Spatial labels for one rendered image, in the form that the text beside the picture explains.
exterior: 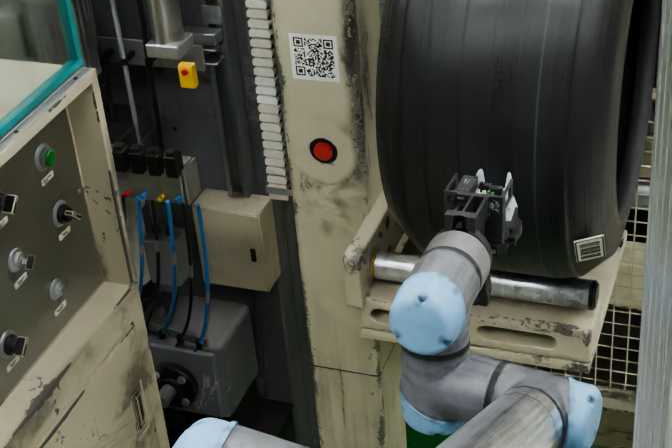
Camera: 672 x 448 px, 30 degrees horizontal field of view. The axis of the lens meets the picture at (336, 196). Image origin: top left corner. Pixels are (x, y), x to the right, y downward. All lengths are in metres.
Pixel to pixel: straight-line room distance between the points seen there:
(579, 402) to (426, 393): 0.17
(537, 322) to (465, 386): 0.55
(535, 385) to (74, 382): 0.79
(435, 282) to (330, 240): 0.73
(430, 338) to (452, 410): 0.10
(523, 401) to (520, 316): 0.64
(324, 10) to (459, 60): 0.31
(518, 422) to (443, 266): 0.21
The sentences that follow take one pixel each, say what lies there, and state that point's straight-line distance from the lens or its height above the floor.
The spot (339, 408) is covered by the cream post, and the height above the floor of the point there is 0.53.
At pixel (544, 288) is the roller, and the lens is 1.87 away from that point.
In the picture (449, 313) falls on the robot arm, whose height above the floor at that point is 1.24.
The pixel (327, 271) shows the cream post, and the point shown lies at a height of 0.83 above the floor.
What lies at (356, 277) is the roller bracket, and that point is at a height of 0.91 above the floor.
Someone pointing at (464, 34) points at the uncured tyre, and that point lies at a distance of 1.58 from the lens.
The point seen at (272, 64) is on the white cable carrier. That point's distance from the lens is 1.91.
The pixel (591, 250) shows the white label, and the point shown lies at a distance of 1.70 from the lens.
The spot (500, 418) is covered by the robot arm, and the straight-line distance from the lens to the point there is 1.21.
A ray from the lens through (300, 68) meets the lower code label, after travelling 1.88.
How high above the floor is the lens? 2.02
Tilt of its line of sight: 32 degrees down
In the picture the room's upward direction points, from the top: 5 degrees counter-clockwise
